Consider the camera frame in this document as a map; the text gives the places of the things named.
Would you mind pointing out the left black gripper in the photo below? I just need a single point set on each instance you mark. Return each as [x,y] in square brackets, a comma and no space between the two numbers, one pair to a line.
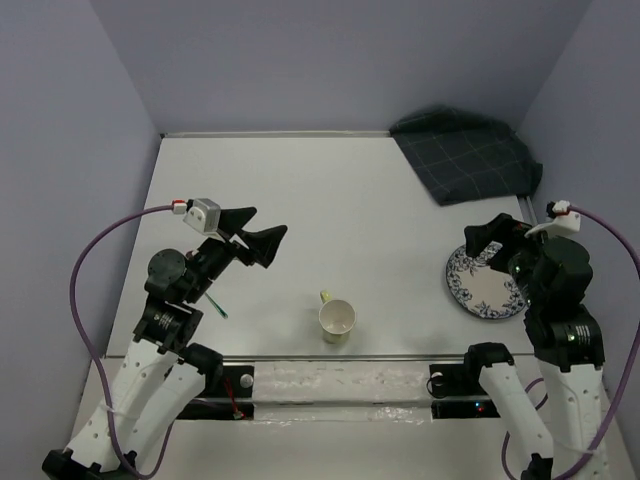
[264,243]

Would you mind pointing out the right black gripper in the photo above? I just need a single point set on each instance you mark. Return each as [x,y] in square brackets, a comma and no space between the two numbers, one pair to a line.
[478,235]

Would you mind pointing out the blue floral plate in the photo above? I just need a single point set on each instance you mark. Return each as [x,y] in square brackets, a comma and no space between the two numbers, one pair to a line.
[485,293]

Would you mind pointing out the iridescent fork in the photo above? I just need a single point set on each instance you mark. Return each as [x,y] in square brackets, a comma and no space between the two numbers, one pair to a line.
[216,306]

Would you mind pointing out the dark checked cloth placemat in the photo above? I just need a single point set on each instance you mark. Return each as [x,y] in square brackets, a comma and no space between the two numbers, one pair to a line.
[461,156]

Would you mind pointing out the cream yellow mug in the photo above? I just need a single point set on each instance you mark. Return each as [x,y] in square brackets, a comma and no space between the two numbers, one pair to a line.
[337,318]

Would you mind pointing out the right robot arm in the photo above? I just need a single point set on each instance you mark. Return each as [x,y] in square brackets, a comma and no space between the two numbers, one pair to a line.
[552,272]

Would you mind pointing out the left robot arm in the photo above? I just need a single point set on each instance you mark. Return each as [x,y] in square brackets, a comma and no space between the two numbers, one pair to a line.
[163,370]

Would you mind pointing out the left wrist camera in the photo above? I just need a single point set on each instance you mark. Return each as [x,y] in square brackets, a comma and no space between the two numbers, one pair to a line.
[203,216]

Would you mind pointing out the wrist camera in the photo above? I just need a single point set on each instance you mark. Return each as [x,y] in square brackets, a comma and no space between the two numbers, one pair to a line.
[563,221]
[203,216]

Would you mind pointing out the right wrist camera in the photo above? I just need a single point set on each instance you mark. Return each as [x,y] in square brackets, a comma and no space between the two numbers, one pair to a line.
[563,221]

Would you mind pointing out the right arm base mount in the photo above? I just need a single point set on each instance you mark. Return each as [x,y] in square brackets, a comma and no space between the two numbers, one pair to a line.
[457,396]

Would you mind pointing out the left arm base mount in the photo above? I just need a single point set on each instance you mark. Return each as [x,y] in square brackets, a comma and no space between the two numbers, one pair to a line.
[227,398]

